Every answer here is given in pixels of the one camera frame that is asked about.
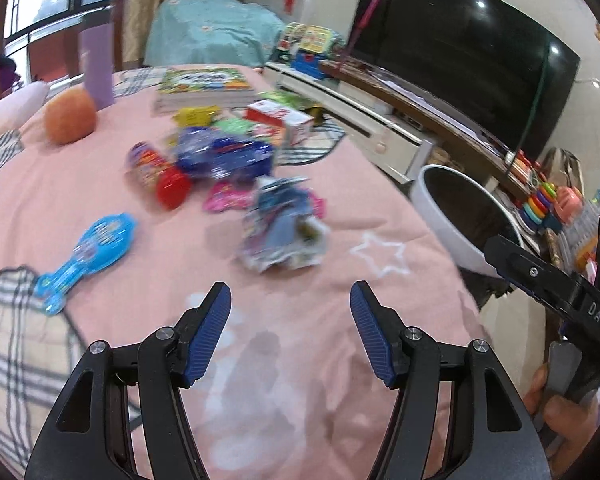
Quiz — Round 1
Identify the blue bone-shaped snack wrapper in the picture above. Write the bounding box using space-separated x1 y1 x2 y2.
33 212 136 316

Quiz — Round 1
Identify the red capped candy tube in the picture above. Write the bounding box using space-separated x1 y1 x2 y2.
128 142 192 210

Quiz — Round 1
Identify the pink snack pouch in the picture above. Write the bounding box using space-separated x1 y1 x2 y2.
204 181 254 214

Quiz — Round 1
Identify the white blue wrapper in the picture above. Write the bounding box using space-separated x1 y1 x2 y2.
237 177 329 273

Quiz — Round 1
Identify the blue plastic snack bag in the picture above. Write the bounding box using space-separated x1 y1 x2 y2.
173 128 275 183

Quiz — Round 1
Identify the yellow wrapper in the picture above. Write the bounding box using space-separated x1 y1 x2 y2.
172 105 221 128

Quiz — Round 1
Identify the red white small carton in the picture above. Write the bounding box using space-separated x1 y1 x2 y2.
245 100 314 146

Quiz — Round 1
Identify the white round trash bin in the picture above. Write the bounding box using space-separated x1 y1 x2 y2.
410 165 522 278

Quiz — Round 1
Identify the person's right hand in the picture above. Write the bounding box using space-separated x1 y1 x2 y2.
522 363 598 479

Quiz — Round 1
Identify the pink quilted table cover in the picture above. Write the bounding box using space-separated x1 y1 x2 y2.
0 89 481 479

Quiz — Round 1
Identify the black flat television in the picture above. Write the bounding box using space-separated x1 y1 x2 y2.
352 0 580 159

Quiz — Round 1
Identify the white tv cabinet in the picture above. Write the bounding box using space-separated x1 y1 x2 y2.
263 62 434 183

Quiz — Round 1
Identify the orange apple fruit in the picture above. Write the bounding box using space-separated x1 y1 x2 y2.
43 87 97 145

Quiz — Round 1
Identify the green foil wrapper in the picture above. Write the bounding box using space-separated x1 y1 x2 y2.
259 90 324 115

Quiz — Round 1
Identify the stack of children's books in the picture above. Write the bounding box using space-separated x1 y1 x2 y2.
154 67 259 114

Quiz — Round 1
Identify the pink stick toy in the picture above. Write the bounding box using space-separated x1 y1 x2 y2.
347 0 381 55

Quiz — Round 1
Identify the colourful toy cash register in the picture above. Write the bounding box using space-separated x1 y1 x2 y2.
273 22 346 80

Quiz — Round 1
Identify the purple thermos bottle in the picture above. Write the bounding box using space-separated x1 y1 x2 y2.
79 23 114 110

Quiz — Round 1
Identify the teal cloth covered furniture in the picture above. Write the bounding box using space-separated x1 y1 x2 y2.
143 0 285 67

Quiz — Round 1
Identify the rainbow stacking ring toy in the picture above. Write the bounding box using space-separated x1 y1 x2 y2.
517 182 562 234

